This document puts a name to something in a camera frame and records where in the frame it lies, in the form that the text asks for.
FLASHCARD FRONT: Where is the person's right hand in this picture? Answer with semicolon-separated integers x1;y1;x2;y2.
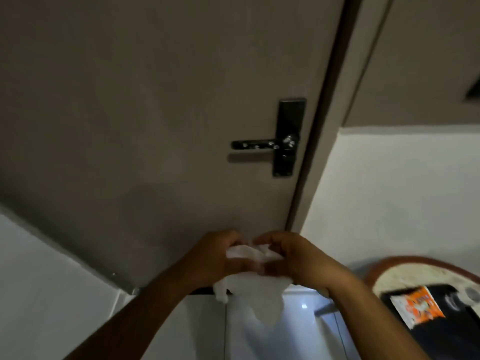
253;231;355;293

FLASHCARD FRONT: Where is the person's left hand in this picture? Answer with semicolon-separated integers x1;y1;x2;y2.
179;230;263;292

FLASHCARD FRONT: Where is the white cloth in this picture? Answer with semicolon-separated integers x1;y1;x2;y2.
213;243;294;327

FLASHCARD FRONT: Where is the person's right forearm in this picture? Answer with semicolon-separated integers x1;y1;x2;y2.
322;271;432;360

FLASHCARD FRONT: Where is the person's left forearm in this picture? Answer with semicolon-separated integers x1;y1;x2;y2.
64;266;199;360

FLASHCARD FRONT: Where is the round wooden-rimmed table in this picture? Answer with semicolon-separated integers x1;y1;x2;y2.
363;255;480;360

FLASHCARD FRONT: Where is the orange and white packet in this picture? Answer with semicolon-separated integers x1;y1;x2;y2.
390;285;446;330

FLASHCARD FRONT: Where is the grey door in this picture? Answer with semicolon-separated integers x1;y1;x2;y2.
0;0;347;295

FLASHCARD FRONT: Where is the black cloth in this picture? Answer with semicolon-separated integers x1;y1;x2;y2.
379;283;480;360

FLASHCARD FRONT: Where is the black door handle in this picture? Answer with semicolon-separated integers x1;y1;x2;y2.
230;97;307;178

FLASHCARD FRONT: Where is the grey door frame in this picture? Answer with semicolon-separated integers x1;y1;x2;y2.
285;0;394;234

